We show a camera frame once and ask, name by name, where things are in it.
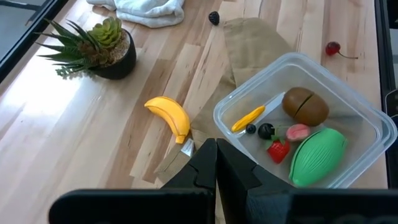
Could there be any small yellow toy pepper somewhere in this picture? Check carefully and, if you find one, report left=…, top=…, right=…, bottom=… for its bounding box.
left=231, top=105, right=267, bottom=134

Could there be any pink toy fruit piece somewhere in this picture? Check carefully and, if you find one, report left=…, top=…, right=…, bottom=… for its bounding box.
left=285, top=123, right=312, bottom=142

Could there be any tan cloth napkin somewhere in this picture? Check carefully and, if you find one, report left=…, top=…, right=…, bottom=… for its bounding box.
left=154, top=17, right=295, bottom=185

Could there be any green husked toy corn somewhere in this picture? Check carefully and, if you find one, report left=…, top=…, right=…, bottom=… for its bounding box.
left=288, top=127, right=348, bottom=188

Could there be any spiky succulent in black pot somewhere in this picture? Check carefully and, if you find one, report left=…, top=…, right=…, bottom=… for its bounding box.
left=34, top=16, right=137, bottom=80

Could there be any red toy cherry with stem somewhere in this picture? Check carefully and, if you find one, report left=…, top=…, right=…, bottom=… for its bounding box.
left=325, top=41, right=359, bottom=60

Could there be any red toy strawberry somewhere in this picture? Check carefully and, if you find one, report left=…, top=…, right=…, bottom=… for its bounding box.
left=266, top=135, right=292, bottom=165

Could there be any yellow toy banana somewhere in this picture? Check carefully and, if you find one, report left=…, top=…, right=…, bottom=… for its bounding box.
left=144, top=96, right=192, bottom=145

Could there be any brown toy kiwi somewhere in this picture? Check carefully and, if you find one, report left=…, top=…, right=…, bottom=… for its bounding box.
left=281, top=86, right=330, bottom=128

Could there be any black toy olive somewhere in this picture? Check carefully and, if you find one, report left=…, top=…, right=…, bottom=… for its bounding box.
left=257, top=123, right=276, bottom=141

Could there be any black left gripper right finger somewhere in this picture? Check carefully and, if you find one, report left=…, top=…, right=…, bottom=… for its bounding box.
left=216, top=138, right=293, bottom=224

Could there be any clear plastic tupperware container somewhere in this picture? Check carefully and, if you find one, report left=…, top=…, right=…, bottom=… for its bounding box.
left=213, top=52, right=398, bottom=190

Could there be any dark toy blackberry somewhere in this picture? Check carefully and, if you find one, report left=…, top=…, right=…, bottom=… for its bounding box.
left=208, top=11, right=221, bottom=26

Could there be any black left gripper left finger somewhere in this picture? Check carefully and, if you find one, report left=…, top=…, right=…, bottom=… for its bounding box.
left=161, top=138, right=218, bottom=189

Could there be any white checked towel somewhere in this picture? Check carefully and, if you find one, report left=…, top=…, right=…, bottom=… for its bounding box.
left=86, top=0, right=186, bottom=29

